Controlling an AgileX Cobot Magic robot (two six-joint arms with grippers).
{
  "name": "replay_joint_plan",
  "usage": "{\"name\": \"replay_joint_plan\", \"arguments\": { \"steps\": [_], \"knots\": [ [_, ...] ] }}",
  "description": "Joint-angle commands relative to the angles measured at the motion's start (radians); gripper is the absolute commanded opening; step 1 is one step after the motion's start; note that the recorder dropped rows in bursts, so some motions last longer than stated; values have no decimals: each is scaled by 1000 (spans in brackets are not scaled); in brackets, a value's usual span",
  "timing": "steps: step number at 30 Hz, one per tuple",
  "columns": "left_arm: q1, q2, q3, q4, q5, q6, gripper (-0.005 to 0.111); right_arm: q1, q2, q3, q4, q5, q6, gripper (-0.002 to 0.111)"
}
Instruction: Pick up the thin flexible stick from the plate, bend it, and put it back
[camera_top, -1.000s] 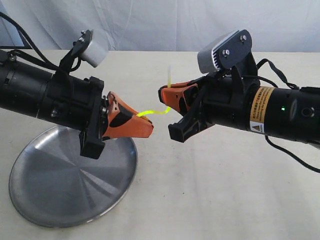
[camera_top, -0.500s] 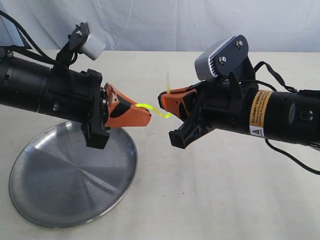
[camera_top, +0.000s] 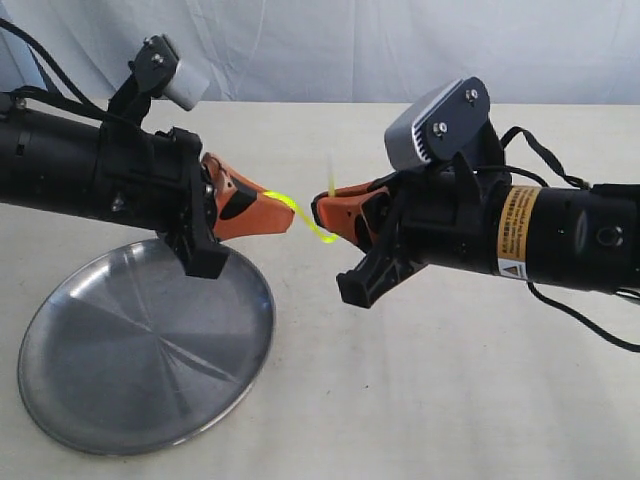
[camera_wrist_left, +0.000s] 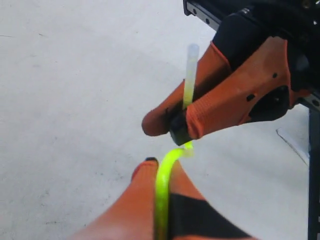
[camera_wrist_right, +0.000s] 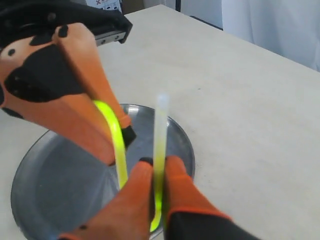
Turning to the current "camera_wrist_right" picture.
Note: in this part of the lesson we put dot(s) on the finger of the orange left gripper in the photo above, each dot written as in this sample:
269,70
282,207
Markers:
37,84
79,46

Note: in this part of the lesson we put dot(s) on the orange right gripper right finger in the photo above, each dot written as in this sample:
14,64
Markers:
189,214

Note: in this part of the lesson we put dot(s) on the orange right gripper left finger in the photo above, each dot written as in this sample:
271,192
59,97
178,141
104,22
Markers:
128,215

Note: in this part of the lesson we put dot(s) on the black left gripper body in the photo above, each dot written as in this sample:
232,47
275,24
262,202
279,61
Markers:
21,19

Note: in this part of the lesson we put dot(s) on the white cardboard box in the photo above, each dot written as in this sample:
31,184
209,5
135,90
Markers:
109,5

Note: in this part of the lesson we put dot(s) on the white backdrop cloth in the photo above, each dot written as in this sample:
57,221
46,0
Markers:
290,28

